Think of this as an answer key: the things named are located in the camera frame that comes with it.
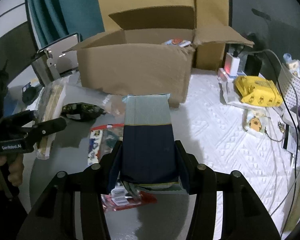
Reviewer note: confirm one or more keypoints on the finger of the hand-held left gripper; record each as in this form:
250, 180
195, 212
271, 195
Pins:
52, 126
23, 118

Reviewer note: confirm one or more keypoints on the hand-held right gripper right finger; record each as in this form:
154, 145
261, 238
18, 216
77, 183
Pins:
185, 175

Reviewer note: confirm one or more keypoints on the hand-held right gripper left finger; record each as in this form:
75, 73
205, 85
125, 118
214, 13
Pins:
112, 172

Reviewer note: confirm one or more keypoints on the clear biscuit packet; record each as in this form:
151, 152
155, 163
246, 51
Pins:
48, 102

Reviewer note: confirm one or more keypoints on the blue and teal snack bag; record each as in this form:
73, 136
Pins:
147, 140

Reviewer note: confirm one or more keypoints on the brown cardboard box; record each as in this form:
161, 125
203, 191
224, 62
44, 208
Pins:
135, 70

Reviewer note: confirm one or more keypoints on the red white shrimp chip bag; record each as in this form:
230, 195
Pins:
177, 42

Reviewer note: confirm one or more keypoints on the person's left hand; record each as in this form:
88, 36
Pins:
16, 170

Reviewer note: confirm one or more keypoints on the dark pouch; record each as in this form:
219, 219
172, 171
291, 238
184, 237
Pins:
32, 95

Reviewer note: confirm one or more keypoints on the red assorted snack packet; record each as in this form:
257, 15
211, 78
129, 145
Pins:
105, 140

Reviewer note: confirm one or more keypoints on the dark green snack packet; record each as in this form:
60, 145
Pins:
82, 111

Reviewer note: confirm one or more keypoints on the metal bottle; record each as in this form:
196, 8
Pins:
42, 70

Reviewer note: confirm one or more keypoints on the clear plastic bag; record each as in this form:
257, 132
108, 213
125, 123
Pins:
100, 97

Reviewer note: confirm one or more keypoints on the tablet with grey case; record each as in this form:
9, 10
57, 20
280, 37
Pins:
62, 55

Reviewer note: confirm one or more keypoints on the yellow wet wipes pack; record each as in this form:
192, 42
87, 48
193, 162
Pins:
258, 92

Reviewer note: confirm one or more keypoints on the white paper with black stripe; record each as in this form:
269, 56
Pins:
291, 138

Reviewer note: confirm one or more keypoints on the teal curtain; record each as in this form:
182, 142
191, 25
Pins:
65, 7

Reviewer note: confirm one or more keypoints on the white charger with red light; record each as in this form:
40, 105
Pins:
232, 63

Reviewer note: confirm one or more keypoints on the small black box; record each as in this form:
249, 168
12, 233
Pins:
253, 65

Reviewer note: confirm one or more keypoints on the white perforated plastic basket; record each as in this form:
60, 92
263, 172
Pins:
293, 90

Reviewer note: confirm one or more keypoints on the small blue white bottle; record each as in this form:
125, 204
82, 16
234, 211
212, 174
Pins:
292, 63

